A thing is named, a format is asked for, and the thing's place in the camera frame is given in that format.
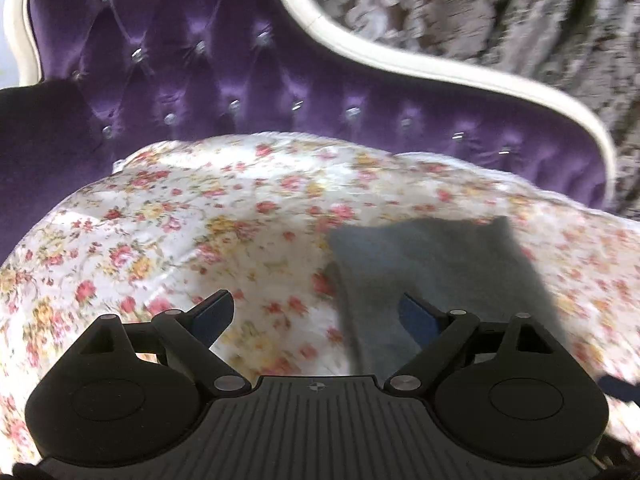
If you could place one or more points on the purple tufted headboard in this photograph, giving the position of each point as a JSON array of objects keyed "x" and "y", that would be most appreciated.
[{"x": 210, "y": 80}]

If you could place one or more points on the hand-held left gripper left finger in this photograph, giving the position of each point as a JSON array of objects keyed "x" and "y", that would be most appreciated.
[{"x": 216, "y": 311}]

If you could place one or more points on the grey patterned curtain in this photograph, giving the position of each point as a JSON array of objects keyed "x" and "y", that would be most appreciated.
[{"x": 500, "y": 15}]

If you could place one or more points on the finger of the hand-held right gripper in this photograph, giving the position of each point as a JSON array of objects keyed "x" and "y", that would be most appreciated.
[{"x": 620, "y": 389}]

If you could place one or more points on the floral printed blanket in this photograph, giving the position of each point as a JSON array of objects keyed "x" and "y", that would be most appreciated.
[{"x": 200, "y": 225}]

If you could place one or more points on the grey-blue small garment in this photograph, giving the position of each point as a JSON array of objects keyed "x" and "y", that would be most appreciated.
[{"x": 435, "y": 265}]

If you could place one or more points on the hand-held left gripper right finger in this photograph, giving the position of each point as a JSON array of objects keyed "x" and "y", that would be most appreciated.
[{"x": 417, "y": 314}]

